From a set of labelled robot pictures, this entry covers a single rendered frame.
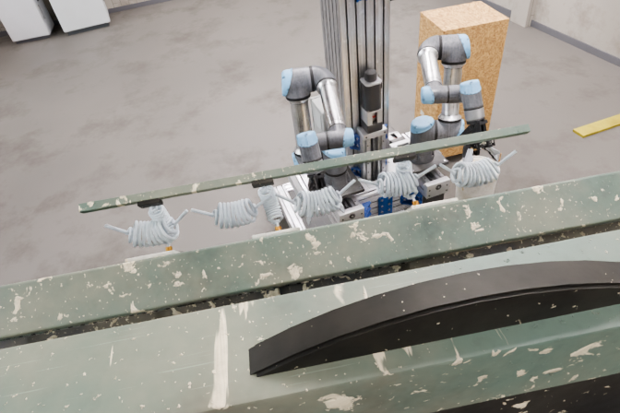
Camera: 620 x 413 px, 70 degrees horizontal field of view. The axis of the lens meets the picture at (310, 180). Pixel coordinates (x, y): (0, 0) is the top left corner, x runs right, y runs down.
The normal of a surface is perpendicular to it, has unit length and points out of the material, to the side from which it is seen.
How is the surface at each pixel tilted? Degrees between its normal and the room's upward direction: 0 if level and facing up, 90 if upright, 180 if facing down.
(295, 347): 20
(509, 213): 36
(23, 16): 90
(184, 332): 0
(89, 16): 90
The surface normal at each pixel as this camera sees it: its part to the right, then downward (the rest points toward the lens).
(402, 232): 0.00, -0.25
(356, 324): -0.34, -0.69
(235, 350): -0.11, -0.76
